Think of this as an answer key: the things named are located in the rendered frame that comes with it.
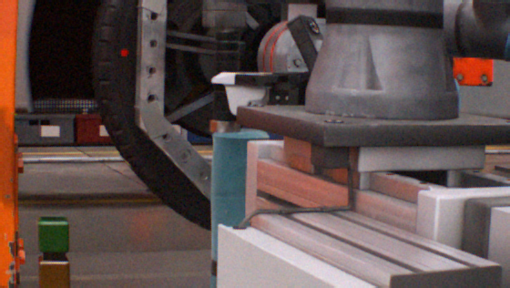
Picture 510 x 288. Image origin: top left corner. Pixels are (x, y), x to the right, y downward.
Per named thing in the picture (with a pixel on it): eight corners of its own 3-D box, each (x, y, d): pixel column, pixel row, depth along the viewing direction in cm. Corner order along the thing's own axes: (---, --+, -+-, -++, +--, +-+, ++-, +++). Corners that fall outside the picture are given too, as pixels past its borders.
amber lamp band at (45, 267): (68, 284, 138) (67, 254, 138) (70, 292, 134) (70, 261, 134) (38, 284, 137) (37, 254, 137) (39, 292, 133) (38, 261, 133)
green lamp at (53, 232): (67, 247, 137) (67, 216, 137) (69, 253, 134) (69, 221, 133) (37, 246, 137) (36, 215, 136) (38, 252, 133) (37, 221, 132)
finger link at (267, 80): (229, 85, 154) (289, 87, 151) (230, 74, 154) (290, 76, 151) (244, 84, 159) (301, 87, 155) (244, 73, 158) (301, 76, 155)
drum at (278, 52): (330, 100, 193) (332, 20, 192) (370, 109, 173) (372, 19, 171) (250, 99, 190) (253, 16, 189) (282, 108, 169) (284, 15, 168)
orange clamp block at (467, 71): (433, 83, 198) (476, 84, 201) (449, 85, 191) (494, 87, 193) (433, 45, 198) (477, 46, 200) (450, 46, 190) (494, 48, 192)
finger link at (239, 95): (202, 114, 158) (262, 118, 154) (203, 72, 157) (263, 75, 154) (211, 113, 161) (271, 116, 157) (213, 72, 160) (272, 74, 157)
